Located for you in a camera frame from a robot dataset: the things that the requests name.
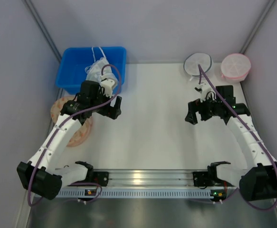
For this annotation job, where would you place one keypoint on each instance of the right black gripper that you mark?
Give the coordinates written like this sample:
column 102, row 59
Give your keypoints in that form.
column 198, row 109

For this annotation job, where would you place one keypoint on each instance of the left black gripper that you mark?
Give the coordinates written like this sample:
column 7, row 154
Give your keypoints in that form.
column 110, row 110

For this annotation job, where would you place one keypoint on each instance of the pink floral laundry bag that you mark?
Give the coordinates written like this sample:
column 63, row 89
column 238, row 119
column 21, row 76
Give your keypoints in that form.
column 79, row 136

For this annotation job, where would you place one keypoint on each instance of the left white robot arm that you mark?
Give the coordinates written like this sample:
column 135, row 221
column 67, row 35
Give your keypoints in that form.
column 40, row 174

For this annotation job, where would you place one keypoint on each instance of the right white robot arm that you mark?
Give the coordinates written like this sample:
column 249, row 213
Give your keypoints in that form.
column 259, row 180

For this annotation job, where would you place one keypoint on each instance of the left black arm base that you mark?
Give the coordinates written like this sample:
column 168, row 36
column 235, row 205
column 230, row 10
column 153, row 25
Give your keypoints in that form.
column 97, row 177

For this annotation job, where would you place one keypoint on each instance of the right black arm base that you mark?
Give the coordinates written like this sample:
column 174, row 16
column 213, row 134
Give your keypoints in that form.
column 204, row 179

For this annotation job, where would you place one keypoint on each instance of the blue-trimmed round mesh bag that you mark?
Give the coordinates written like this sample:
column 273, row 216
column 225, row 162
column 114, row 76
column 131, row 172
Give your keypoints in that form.
column 191, row 63

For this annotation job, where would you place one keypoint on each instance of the white bra in bin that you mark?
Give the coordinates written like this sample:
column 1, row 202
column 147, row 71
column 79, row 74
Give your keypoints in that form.
column 93, row 72

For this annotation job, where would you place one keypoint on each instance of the pink-trimmed round mesh bag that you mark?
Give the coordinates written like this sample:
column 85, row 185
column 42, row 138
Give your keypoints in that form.
column 235, row 67

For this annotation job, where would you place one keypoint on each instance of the blue plastic bin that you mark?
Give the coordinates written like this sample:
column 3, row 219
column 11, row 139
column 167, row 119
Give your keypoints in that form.
column 72, row 69

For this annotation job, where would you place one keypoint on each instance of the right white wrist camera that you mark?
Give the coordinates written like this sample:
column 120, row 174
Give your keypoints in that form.
column 203, row 89

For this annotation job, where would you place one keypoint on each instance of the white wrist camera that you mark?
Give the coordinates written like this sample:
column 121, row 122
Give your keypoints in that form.
column 203, row 89
column 108, row 86

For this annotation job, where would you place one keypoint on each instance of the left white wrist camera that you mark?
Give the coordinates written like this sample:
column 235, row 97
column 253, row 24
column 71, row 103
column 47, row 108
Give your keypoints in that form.
column 108, row 86

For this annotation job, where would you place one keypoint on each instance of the aluminium mounting rail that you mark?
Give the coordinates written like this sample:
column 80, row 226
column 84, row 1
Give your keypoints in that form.
column 149, row 178

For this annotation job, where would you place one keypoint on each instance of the slotted grey cable duct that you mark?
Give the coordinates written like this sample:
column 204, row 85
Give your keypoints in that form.
column 141, row 193

